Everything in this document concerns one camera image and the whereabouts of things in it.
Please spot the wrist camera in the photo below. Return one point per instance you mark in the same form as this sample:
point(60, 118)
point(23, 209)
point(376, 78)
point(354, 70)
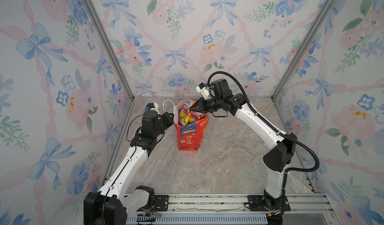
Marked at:
point(152, 107)
point(204, 90)

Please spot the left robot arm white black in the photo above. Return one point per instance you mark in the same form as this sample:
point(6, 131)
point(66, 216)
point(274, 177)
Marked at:
point(110, 205)

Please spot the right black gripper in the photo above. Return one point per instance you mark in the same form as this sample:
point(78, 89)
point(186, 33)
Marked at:
point(200, 104)

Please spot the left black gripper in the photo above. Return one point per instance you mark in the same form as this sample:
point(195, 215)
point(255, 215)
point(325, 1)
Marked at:
point(169, 122)

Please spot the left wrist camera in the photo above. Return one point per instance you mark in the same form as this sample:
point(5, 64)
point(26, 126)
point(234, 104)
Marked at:
point(152, 107)

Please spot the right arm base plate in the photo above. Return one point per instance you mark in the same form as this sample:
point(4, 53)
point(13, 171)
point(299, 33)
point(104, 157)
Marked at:
point(257, 203)

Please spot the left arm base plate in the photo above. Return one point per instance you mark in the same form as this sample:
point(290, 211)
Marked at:
point(158, 203)

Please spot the pink yellow Fox's candy bag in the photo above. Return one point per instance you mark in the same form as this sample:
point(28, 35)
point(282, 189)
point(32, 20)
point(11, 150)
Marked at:
point(185, 112)

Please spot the red pink paper bag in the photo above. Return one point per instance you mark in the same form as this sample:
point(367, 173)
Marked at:
point(191, 136)

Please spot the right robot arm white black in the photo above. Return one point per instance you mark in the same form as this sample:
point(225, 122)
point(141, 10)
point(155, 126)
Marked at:
point(281, 147)

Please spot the aluminium mounting rail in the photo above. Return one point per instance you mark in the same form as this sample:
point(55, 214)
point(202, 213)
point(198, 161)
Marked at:
point(229, 209)

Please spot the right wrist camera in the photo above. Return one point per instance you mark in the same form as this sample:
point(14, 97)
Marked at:
point(204, 90)

